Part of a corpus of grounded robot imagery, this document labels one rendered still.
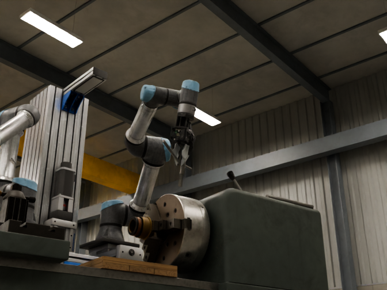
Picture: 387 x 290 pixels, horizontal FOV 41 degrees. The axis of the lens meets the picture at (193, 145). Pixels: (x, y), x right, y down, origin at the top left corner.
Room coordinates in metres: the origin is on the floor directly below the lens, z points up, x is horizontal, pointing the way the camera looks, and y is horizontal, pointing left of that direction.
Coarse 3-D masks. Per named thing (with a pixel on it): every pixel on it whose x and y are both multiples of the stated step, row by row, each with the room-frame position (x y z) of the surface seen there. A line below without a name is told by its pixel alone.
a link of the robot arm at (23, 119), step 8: (24, 104) 2.28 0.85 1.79; (24, 112) 2.21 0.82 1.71; (32, 112) 2.23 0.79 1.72; (16, 120) 2.17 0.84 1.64; (24, 120) 2.20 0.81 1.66; (32, 120) 2.24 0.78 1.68; (0, 128) 2.10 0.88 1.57; (8, 128) 2.12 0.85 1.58; (16, 128) 2.16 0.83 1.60; (24, 128) 2.23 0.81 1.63; (0, 136) 2.09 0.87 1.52; (8, 136) 2.13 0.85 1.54; (0, 144) 2.11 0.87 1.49
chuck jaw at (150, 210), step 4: (148, 204) 2.08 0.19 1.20; (152, 204) 2.09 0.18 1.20; (156, 204) 2.11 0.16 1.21; (148, 208) 2.09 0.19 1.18; (152, 208) 2.07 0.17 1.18; (156, 208) 2.09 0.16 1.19; (148, 212) 2.05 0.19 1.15; (152, 212) 2.06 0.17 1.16; (156, 212) 2.08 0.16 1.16; (144, 216) 2.03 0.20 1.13; (148, 216) 2.03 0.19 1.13; (152, 216) 2.05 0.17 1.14; (156, 216) 2.06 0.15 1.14; (160, 216) 2.08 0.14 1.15; (152, 220) 2.03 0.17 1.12; (156, 220) 2.05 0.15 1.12
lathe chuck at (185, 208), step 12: (168, 204) 2.03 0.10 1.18; (180, 204) 1.96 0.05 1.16; (192, 204) 2.00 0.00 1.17; (168, 216) 2.03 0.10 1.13; (180, 216) 1.96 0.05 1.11; (192, 216) 1.96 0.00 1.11; (192, 228) 1.96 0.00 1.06; (168, 240) 2.03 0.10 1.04; (180, 240) 1.96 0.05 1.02; (192, 240) 1.97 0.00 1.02; (144, 252) 2.18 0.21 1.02; (168, 252) 2.03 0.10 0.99; (180, 252) 1.98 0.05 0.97; (192, 252) 2.00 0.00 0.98; (168, 264) 2.03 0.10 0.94; (180, 264) 2.03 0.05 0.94
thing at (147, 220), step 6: (132, 222) 2.00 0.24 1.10; (138, 222) 1.95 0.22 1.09; (144, 222) 1.96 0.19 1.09; (150, 222) 1.98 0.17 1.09; (132, 228) 2.01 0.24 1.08; (138, 228) 1.96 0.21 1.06; (144, 228) 1.97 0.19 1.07; (150, 228) 1.98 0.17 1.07; (132, 234) 1.97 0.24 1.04; (138, 234) 1.98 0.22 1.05; (144, 234) 1.98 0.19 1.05; (150, 234) 2.01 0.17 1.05
